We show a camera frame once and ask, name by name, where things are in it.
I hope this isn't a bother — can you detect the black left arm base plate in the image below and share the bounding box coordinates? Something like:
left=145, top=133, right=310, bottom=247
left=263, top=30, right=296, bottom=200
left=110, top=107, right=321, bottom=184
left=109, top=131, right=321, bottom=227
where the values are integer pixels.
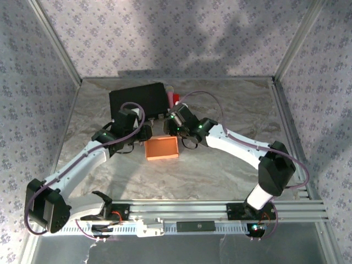
left=80, top=203, right=130, bottom=221

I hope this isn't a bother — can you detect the black right controller board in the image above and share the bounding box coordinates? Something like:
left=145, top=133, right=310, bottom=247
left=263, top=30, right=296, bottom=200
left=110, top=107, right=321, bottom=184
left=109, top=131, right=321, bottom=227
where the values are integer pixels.
left=246, top=222, right=267, bottom=238

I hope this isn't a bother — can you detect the black left controller board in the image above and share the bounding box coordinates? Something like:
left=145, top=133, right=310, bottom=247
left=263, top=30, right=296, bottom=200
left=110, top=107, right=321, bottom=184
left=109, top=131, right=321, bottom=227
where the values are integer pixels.
left=91, top=224, right=113, bottom=239

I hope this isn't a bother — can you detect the black controller board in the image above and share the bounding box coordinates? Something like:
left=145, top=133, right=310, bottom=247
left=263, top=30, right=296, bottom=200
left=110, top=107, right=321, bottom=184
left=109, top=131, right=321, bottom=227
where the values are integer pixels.
left=246, top=222, right=267, bottom=238
left=91, top=224, right=113, bottom=239

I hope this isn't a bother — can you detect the aluminium frame post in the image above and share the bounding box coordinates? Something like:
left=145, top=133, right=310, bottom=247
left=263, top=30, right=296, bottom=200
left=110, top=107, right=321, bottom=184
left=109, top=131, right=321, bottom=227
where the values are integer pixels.
left=273, top=0, right=330, bottom=83
left=27, top=0, right=83, bottom=85

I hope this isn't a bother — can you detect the white slotted cable duct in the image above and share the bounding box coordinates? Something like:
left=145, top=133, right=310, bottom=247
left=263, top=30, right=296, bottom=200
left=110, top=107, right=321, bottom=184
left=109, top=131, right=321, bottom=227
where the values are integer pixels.
left=40, top=219, right=251, bottom=238

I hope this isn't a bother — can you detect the pink toy microphone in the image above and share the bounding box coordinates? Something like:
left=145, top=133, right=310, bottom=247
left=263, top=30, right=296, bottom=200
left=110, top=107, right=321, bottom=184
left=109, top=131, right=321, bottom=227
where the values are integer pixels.
left=164, top=85, right=175, bottom=109

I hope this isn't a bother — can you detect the black briefcase with metal handle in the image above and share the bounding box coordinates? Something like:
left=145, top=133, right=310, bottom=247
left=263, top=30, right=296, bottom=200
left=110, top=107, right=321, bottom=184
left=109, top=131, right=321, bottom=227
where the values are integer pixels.
left=108, top=82, right=171, bottom=128

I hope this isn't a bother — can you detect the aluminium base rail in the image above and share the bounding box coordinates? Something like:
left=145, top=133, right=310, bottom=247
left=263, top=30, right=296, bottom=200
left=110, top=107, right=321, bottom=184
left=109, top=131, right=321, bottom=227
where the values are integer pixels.
left=29, top=200, right=329, bottom=223

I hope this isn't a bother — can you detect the black bar device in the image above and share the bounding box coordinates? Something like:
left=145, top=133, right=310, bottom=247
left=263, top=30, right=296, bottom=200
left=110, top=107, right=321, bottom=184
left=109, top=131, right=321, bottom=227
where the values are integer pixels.
left=177, top=221, right=216, bottom=232

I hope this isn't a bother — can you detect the white plastic duct clip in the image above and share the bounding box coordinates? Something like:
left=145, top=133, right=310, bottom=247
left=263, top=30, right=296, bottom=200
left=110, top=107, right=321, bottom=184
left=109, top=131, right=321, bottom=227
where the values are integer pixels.
left=136, top=217, right=165, bottom=238

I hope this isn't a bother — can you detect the aluminium side rail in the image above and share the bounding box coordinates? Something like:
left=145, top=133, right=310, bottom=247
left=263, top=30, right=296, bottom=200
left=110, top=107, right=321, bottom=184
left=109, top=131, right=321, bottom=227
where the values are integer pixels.
left=41, top=81, right=83, bottom=201
left=271, top=78, right=317, bottom=201

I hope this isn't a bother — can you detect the orange cardboard paper box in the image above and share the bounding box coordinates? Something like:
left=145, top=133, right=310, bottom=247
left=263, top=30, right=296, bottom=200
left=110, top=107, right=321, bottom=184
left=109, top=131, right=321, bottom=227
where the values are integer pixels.
left=144, top=136, right=180, bottom=162

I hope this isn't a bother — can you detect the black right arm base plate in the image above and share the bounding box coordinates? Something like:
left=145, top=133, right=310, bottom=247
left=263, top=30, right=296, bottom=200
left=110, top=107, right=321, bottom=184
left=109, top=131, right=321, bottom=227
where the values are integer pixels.
left=227, top=202, right=277, bottom=221

